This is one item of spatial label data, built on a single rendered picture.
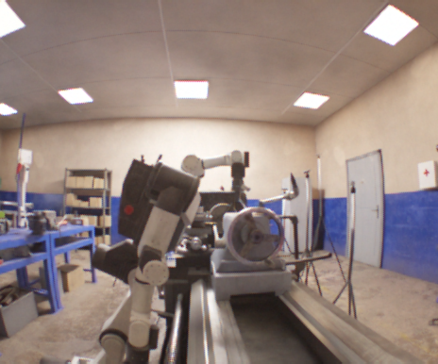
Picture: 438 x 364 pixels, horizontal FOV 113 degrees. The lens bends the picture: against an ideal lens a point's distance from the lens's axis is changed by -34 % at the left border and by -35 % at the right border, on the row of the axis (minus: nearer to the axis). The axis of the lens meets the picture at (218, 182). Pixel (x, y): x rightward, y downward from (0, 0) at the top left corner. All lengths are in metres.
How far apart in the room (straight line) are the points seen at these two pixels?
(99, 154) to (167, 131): 1.90
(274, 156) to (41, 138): 6.75
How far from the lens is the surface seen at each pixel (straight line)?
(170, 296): 1.22
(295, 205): 5.33
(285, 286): 0.94
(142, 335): 0.78
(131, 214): 0.83
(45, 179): 6.94
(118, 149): 5.89
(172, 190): 0.66
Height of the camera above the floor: 1.21
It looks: 6 degrees up
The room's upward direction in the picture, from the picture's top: 1 degrees clockwise
